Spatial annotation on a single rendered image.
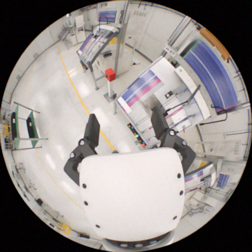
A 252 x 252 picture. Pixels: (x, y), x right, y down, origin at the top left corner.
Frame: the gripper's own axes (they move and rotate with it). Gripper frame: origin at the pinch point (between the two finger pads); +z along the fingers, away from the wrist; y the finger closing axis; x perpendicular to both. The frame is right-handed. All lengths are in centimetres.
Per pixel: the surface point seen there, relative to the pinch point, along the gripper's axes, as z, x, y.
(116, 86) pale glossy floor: 166, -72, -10
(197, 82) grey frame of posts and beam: 38, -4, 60
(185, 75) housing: 45, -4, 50
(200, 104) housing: 27, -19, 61
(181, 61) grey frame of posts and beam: 52, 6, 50
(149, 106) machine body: 75, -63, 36
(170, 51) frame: 61, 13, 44
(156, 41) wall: 237, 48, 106
